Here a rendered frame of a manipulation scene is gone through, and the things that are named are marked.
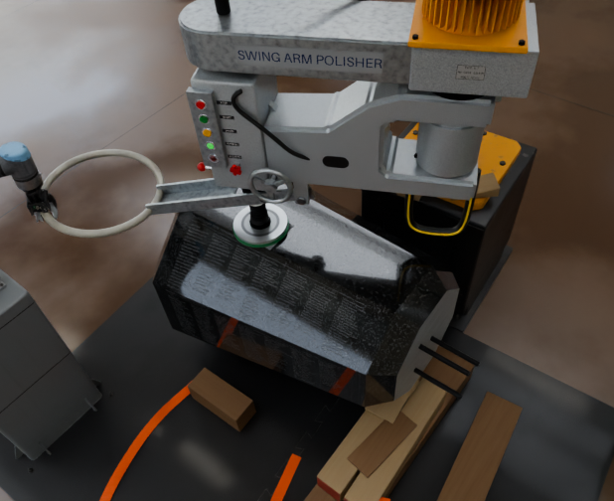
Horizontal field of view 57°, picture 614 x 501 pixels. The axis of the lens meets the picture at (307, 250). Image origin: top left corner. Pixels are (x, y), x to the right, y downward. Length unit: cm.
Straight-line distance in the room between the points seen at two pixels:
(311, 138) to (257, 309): 75
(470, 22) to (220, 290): 136
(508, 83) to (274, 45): 61
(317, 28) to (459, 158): 56
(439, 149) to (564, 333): 164
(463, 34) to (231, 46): 60
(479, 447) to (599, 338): 93
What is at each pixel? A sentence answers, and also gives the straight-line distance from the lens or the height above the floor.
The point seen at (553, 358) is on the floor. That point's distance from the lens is 304.
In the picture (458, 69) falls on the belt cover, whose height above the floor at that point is 168.
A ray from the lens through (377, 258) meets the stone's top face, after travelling 211.
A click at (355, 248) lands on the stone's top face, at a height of 87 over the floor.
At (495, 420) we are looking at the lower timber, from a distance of 268.
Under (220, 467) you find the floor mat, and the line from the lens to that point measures 268.
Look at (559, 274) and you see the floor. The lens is 336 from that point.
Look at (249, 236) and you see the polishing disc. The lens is 218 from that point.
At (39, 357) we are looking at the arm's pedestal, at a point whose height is 53.
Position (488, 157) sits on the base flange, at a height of 78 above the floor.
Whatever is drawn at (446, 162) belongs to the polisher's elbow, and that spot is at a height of 136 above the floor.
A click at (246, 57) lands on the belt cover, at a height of 167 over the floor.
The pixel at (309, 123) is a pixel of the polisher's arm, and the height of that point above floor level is 144.
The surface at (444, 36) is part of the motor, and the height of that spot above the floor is 176.
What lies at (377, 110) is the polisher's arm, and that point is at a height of 152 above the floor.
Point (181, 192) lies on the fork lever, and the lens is 232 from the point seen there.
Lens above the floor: 248
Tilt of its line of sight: 49 degrees down
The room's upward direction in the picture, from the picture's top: 5 degrees counter-clockwise
